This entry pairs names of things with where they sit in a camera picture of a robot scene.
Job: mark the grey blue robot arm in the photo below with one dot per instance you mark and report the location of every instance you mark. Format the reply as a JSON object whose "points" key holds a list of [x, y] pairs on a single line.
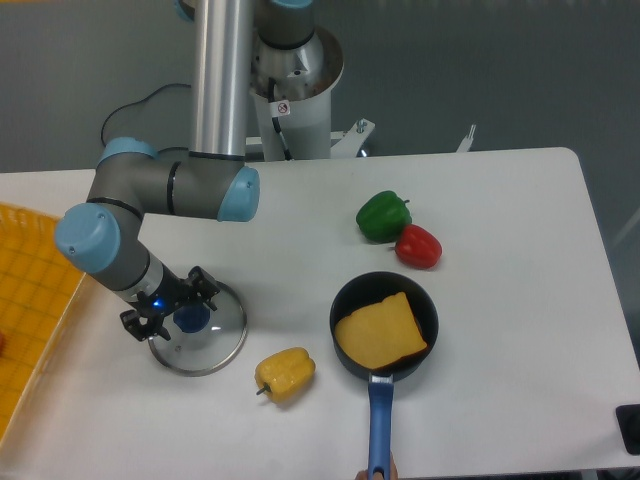
{"points": [[101, 236]]}

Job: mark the person's hand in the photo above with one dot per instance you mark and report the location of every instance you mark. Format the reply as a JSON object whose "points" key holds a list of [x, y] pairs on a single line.
{"points": [[394, 470]]}

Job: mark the black device at table edge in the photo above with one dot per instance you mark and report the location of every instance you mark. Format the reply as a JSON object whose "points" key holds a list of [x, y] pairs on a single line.
{"points": [[628, 417]]}

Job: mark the green bell pepper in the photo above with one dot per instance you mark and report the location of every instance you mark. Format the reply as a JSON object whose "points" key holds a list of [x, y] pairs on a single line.
{"points": [[383, 217]]}

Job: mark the yellow bell pepper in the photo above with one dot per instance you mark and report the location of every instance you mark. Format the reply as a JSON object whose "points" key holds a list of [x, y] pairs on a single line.
{"points": [[284, 374]]}

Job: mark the yellow toast slice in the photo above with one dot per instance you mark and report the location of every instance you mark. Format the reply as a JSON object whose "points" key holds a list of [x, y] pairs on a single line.
{"points": [[378, 335]]}

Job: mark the yellow plastic basket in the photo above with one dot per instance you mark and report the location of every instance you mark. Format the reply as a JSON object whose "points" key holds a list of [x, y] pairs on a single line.
{"points": [[40, 294]]}

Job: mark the dark pot blue handle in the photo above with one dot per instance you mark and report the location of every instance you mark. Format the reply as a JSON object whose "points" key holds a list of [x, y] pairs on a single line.
{"points": [[367, 289]]}

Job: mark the red bell pepper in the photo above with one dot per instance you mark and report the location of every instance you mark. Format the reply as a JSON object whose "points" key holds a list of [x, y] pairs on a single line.
{"points": [[418, 248]]}

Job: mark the glass lid blue knob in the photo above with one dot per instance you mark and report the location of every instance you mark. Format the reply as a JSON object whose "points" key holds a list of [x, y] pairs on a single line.
{"points": [[203, 339]]}

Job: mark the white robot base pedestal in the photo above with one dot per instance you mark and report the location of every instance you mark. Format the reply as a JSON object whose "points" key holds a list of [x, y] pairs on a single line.
{"points": [[292, 94]]}

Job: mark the white table bracket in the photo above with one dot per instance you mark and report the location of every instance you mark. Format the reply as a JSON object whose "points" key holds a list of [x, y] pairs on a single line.
{"points": [[467, 141]]}

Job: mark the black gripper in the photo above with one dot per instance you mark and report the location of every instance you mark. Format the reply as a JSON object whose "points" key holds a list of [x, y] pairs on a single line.
{"points": [[160, 293]]}

